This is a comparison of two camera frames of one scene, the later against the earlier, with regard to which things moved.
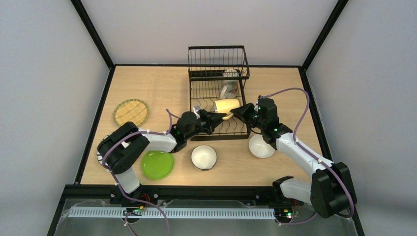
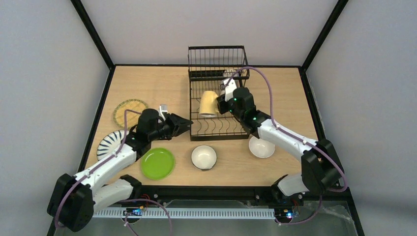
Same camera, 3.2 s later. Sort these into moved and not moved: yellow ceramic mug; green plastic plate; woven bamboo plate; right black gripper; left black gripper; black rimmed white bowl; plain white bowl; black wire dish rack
Moved: yellow ceramic mug; right black gripper; left black gripper
Not moved: woven bamboo plate; black wire dish rack; green plastic plate; black rimmed white bowl; plain white bowl
